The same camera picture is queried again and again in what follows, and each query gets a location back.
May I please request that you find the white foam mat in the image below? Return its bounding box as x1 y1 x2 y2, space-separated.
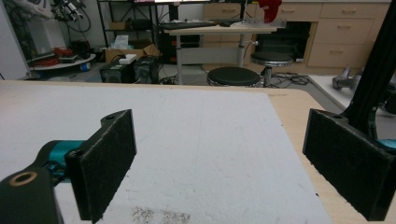
0 83 332 224

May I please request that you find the wooden drawer cabinet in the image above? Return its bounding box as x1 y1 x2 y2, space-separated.
203 1 391 76

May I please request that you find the black metal stand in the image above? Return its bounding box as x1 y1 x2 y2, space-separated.
341 0 396 140

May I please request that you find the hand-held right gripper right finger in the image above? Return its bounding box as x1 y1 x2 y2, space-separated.
302 108 396 222

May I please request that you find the red cloth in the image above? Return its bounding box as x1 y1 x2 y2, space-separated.
257 0 283 24

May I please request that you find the tangle of black cables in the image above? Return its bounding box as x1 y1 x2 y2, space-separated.
271 72 312 89

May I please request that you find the black computer case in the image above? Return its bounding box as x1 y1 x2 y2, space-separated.
99 59 136 84
134 55 161 85

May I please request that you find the black metal shelf rack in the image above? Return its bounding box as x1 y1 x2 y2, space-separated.
96 0 176 48

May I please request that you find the black round stool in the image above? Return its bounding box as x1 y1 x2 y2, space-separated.
206 66 262 88
250 50 294 88

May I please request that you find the small white box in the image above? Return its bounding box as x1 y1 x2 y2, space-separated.
118 53 138 65

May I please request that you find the light wooden desk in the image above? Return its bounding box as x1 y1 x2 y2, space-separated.
163 23 278 86

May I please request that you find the grey metal tool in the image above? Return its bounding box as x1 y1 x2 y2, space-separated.
332 66 364 91

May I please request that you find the cardboard box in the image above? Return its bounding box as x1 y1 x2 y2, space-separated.
105 38 161 64

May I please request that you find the round white platform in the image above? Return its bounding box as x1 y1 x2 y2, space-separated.
29 53 97 72

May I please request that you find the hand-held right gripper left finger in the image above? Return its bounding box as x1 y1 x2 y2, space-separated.
64 108 137 224

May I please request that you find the black keyboard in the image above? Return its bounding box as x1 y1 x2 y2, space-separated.
158 20 219 31

